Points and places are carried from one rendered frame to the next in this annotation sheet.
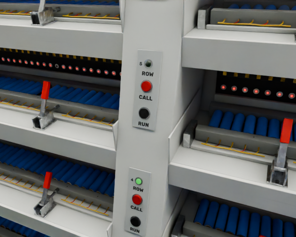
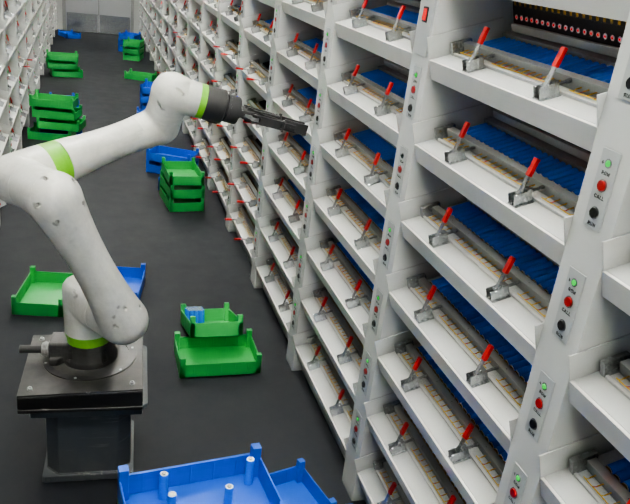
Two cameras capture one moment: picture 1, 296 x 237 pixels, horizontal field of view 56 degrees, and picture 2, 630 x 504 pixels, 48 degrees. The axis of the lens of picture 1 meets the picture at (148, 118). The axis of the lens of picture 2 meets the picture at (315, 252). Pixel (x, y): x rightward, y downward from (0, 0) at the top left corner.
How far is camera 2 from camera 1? 1.47 m
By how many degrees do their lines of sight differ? 47
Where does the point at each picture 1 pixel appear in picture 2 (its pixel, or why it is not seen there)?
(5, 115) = (359, 170)
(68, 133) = (377, 191)
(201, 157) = (420, 224)
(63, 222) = (365, 255)
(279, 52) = (438, 165)
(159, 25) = (409, 134)
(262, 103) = not seen: hidden behind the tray
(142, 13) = (405, 125)
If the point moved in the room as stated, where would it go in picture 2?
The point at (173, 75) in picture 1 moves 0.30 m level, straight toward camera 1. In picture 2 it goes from (409, 165) to (304, 173)
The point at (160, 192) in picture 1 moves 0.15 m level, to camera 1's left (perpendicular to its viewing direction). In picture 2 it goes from (396, 239) to (356, 219)
